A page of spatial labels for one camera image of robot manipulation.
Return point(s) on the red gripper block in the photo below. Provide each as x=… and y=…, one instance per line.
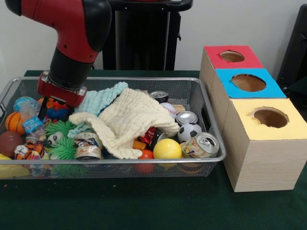
x=60, y=95

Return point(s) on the crushed clear plastic bottle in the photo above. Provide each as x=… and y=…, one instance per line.
x=32, y=124

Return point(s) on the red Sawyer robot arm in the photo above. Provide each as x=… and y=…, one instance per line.
x=72, y=36

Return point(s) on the shallow mesh bin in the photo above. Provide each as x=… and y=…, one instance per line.
x=108, y=170

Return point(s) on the wooden box with three holes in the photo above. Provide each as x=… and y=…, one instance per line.
x=263, y=163

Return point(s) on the blue green globe ball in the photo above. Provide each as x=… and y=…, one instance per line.
x=20, y=101

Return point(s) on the orange mini basketball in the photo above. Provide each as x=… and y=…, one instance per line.
x=13, y=122

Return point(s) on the light blue knitted cloth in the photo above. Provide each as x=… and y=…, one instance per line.
x=96, y=100

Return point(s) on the brown mini football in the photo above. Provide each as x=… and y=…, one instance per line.
x=9, y=143

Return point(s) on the cream knitted cloth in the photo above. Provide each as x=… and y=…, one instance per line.
x=129, y=115

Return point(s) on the small red ball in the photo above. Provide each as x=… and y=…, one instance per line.
x=146, y=154

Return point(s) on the yellow tennis ball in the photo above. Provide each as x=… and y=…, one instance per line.
x=167, y=149

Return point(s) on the dark green tablecloth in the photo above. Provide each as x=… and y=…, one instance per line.
x=299, y=88
x=144, y=203

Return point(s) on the silver drink can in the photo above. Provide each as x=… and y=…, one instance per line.
x=186, y=117

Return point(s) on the black and white soccer ball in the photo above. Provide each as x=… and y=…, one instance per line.
x=189, y=132

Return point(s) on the printed drink can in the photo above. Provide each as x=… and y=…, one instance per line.
x=201, y=145

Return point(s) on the black upright panel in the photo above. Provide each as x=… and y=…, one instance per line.
x=295, y=48

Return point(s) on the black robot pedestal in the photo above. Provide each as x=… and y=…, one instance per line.
x=144, y=43

